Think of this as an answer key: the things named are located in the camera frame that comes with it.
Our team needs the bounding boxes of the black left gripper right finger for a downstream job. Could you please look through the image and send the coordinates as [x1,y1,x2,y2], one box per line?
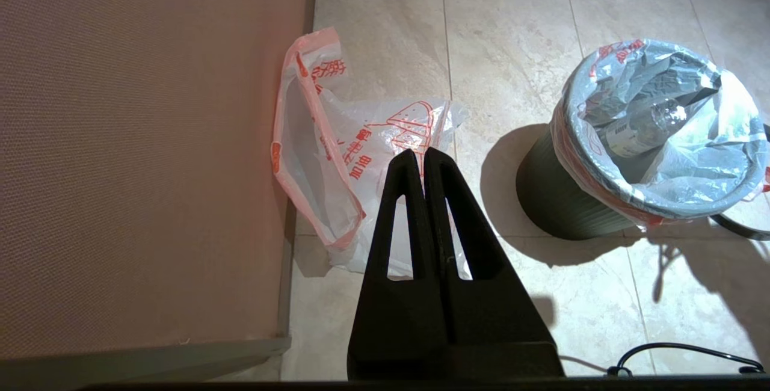
[424,147,565,380]

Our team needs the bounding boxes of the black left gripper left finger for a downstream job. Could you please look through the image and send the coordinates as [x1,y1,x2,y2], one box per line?
[348,149,447,380]

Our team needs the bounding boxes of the grey bin ring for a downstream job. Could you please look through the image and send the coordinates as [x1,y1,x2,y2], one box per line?
[710,123,770,241]

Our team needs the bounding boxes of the white red-printed trash bag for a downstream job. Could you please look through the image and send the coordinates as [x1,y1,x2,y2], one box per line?
[550,38,770,227]
[271,27,471,280]

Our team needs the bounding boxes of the black round trash bin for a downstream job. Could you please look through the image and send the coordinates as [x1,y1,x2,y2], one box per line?
[516,120,668,241]

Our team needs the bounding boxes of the empty white red-printed trash bag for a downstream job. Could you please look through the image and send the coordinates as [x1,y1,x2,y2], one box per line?
[271,27,471,280]

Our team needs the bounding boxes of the clear plastic bottle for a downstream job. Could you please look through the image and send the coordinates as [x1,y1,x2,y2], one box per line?
[602,97,689,158]

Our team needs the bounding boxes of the grey skirting board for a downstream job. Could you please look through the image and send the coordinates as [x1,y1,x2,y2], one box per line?
[0,336,293,391]

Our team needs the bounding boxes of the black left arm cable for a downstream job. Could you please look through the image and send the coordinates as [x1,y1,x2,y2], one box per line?
[606,343,766,377]

